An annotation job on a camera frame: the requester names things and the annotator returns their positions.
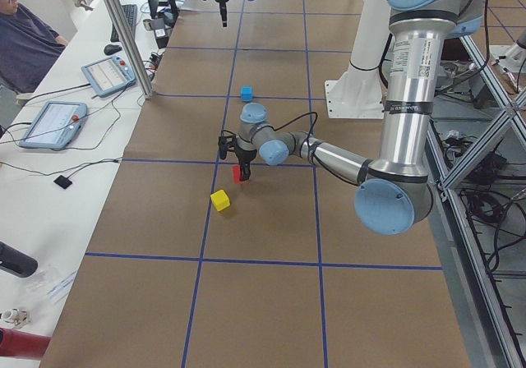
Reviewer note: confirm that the black power adapter box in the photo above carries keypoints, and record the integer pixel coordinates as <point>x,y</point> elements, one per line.
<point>159,29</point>

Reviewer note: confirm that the aluminium frame post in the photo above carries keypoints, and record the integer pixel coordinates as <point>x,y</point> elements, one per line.
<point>129,44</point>

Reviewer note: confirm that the black keyboard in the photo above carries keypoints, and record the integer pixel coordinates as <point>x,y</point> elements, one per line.
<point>130,15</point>

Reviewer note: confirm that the red wooden block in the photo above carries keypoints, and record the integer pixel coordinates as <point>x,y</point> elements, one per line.
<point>238,174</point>

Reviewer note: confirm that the small black square pad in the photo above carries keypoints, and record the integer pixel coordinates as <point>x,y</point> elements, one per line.
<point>63,182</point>

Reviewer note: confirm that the far teach pendant tablet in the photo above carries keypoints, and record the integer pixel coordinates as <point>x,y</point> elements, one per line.
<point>109,75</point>

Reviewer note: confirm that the teach pendant tablet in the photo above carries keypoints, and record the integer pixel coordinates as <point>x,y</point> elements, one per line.
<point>55,126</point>
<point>109,75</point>

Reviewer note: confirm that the near teach pendant tablet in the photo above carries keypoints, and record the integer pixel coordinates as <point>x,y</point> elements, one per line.
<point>55,126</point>

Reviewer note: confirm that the red cylinder on desk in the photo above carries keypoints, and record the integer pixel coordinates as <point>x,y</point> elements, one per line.
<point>23,345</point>

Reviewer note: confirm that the blue wooden block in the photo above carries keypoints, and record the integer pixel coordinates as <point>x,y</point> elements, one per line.
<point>246,93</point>

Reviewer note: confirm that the black computer mouse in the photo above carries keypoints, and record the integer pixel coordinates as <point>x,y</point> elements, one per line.
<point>111,49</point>

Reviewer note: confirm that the yellow wooden block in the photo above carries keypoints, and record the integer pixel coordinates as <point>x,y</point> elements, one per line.
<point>220,200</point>

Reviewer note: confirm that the aluminium truss frame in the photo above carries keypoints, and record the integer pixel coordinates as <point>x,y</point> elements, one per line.
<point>476,150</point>

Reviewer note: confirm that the black cylinder on desk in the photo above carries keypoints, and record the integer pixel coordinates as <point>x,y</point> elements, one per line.
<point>16,262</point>

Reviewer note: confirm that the seated person in navy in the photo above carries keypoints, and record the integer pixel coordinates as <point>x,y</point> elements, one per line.
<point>29,47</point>

